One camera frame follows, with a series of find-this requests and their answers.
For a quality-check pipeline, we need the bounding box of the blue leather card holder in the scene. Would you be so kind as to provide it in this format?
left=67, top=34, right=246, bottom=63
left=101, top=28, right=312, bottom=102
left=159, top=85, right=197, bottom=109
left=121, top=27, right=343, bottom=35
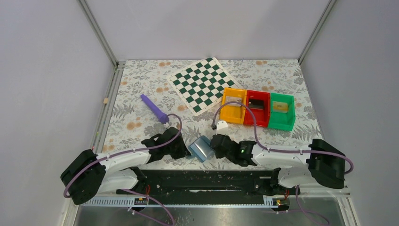
left=187, top=136, right=215, bottom=162

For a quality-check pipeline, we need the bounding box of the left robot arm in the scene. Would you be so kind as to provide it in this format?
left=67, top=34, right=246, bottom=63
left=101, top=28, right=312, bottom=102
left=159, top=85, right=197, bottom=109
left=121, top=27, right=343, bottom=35
left=60, top=127, right=191, bottom=205

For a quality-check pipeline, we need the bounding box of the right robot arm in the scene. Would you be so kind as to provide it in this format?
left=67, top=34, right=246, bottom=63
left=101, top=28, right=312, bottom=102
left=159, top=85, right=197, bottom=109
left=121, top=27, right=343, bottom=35
left=210, top=134, right=347, bottom=189

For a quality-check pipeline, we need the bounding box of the black card in red bin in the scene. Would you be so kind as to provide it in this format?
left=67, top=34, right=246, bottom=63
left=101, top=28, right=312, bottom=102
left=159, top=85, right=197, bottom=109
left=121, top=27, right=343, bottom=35
left=248, top=99, right=264, bottom=110

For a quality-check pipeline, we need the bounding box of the silver card in yellow bin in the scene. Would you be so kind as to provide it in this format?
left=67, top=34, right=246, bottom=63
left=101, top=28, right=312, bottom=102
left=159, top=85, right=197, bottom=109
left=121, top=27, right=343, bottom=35
left=225, top=96, right=242, bottom=107

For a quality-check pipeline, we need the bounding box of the gold card in green bin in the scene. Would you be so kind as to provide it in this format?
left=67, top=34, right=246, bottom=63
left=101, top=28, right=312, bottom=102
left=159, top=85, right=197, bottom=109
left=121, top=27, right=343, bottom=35
left=272, top=101, right=288, bottom=113

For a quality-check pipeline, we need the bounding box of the yellow plastic bin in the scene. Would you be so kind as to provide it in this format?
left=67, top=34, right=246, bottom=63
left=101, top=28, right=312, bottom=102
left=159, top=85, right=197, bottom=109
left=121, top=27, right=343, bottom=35
left=220, top=88, right=247, bottom=124

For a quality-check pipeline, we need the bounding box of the floral patterned table mat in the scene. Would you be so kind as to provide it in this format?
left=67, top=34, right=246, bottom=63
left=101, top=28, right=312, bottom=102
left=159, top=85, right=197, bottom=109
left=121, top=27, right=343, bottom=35
left=97, top=58, right=322, bottom=153

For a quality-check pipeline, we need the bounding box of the green plastic bin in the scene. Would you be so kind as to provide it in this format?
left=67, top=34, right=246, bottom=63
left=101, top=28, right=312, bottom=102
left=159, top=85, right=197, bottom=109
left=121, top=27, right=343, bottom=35
left=268, top=93, right=295, bottom=131

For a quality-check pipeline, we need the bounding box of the red plastic bin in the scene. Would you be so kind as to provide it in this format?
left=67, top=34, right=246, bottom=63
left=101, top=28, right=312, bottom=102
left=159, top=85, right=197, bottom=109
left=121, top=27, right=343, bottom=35
left=245, top=90, right=271, bottom=128

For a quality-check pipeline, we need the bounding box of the green white chessboard mat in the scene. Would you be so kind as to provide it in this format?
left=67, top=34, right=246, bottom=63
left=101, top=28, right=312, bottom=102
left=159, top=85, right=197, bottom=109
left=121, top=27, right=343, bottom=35
left=167, top=57, right=242, bottom=116

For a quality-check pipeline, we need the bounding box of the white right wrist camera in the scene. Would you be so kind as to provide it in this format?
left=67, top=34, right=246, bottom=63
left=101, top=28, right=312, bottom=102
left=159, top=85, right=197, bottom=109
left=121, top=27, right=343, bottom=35
left=211, top=120, right=229, bottom=136

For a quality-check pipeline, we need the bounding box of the purple cylindrical handle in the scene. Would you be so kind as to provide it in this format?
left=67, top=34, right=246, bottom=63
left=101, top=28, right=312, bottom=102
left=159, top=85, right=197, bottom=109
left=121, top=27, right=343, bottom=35
left=140, top=94, right=169, bottom=124

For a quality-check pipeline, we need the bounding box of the white slotted cable duct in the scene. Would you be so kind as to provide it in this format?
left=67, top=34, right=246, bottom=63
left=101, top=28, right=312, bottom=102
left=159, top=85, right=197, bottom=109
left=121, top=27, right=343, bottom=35
left=83, top=194, right=283, bottom=208

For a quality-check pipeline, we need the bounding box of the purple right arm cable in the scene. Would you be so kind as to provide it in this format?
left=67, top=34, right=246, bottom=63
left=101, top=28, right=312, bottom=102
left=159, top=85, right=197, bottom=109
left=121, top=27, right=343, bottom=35
left=212, top=101, right=354, bottom=175

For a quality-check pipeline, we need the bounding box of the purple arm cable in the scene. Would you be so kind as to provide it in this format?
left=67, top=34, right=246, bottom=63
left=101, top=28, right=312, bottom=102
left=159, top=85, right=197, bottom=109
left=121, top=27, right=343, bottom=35
left=63, top=113, right=183, bottom=199
left=212, top=101, right=354, bottom=175

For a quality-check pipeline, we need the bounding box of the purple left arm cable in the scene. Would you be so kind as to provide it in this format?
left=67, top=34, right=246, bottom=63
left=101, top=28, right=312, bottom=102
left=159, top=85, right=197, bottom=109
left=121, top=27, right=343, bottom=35
left=63, top=113, right=183, bottom=199

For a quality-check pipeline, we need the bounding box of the left aluminium frame post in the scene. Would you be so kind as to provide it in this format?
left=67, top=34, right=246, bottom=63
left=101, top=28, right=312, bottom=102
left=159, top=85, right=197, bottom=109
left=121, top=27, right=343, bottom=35
left=77, top=0, right=119, bottom=67

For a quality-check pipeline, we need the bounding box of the aluminium frame post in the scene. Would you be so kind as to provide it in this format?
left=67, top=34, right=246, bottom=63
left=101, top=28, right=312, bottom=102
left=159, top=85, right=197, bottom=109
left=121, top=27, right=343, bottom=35
left=77, top=0, right=119, bottom=67
left=298, top=0, right=337, bottom=65

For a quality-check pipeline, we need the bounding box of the right aluminium frame post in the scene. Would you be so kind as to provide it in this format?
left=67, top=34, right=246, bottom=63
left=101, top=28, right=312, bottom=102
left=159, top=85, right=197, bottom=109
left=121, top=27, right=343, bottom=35
left=298, top=0, right=337, bottom=65

